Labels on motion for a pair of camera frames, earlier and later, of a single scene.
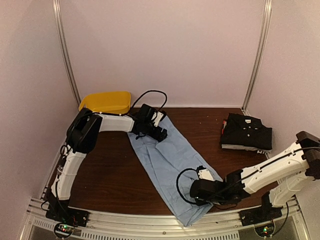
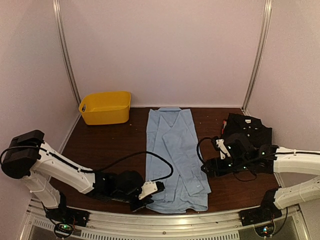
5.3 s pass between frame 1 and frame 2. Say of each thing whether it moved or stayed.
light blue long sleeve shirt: moved
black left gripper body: moved
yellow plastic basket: stayed
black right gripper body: moved
